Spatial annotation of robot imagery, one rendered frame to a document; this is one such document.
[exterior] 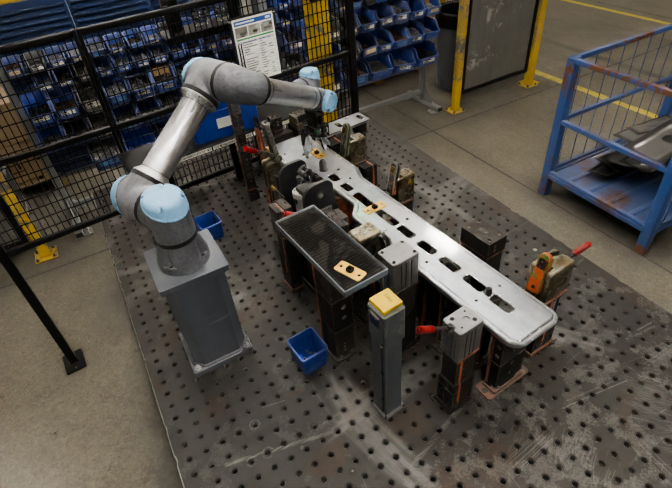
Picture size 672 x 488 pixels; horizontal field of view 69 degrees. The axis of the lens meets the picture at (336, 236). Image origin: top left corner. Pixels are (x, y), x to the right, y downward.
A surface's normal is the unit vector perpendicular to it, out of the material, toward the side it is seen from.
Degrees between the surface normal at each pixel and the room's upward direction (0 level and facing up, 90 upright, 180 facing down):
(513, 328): 0
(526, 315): 0
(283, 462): 0
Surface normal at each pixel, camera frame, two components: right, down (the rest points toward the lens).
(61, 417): -0.07, -0.77
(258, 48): 0.55, 0.50
